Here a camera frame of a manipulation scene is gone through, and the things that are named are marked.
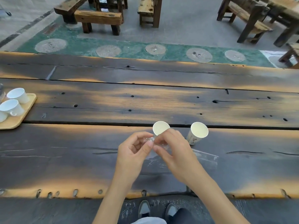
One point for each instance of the person's right hand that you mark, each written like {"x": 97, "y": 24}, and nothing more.
{"x": 179, "y": 158}

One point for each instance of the small wooden stool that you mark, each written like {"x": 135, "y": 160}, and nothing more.
{"x": 292, "y": 50}

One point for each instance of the person's left hand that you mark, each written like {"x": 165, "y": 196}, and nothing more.
{"x": 128, "y": 160}

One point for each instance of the person's shoe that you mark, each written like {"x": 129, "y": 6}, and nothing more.
{"x": 171, "y": 211}
{"x": 144, "y": 208}

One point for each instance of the person's right forearm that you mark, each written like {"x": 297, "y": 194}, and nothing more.
{"x": 215, "y": 202}

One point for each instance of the person's left thumb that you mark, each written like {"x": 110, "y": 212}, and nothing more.
{"x": 147, "y": 149}

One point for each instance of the person's left forearm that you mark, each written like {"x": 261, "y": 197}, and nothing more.
{"x": 114, "y": 202}

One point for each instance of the person's white shirt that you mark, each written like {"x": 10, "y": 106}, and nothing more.
{"x": 149, "y": 221}

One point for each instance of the person's dark trousers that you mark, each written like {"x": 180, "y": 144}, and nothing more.
{"x": 184, "y": 216}

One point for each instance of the person's right thumb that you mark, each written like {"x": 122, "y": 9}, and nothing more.
{"x": 162, "y": 153}

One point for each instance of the narrow wooden bench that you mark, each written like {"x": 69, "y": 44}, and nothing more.
{"x": 148, "y": 8}

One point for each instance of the person's left shoe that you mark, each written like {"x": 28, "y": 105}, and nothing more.
{"x": 144, "y": 208}

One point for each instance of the dark wooden bench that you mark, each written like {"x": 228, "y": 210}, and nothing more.
{"x": 70, "y": 6}

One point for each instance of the light wooden tray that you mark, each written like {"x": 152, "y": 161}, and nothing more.
{"x": 22, "y": 114}

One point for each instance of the white ceramic cup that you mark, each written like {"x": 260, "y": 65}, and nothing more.
{"x": 11, "y": 106}
{"x": 18, "y": 95}
{"x": 2, "y": 116}

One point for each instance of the person's right shoe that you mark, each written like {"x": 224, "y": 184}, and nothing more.
{"x": 171, "y": 211}

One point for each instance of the clear plastic wrapper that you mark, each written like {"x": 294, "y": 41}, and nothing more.
{"x": 206, "y": 158}

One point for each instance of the long wooden bench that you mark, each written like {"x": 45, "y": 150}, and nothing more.
{"x": 245, "y": 13}

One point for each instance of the clear glass vessel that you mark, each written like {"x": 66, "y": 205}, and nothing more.
{"x": 1, "y": 92}

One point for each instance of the round stone paving disc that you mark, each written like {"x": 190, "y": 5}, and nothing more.
{"x": 108, "y": 51}
{"x": 155, "y": 48}
{"x": 199, "y": 55}
{"x": 235, "y": 55}
{"x": 50, "y": 45}

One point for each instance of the dark wooden table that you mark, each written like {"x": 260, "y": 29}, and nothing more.
{"x": 286, "y": 11}

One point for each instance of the printed white paper cup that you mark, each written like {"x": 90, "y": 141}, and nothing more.
{"x": 198, "y": 132}

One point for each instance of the plain white paper cup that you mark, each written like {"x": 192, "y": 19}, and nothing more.
{"x": 160, "y": 128}

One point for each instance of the short light wooden bench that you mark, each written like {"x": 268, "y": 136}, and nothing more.
{"x": 98, "y": 17}

